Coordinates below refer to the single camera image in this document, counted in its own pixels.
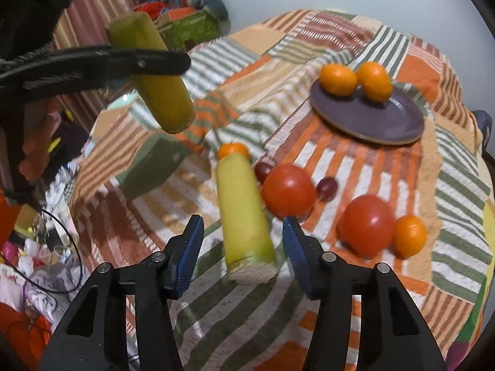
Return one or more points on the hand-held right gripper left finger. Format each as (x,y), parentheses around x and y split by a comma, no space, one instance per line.
(189,251)

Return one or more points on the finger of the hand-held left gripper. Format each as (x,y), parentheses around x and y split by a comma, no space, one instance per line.
(116,63)

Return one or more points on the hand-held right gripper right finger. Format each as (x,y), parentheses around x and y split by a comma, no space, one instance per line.
(296,251)

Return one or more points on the red tomato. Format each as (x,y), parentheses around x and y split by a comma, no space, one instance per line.
(367,224)
(288,191)

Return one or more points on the dark red grape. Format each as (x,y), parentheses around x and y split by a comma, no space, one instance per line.
(263,171)
(326,187)

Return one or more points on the green cardboard box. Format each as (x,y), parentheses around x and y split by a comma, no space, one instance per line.
(193,29)

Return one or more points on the small orange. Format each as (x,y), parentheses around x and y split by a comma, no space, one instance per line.
(410,236)
(374,82)
(338,80)
(232,150)

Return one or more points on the striped patchwork tablecloth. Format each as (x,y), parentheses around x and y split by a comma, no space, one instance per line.
(247,85)

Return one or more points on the purple plate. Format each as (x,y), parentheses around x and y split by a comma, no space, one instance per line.
(371,119)

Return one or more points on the pile of clothes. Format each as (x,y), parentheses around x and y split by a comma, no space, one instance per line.
(34,274)

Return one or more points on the dark blue object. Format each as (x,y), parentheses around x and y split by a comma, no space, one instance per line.
(483,131)

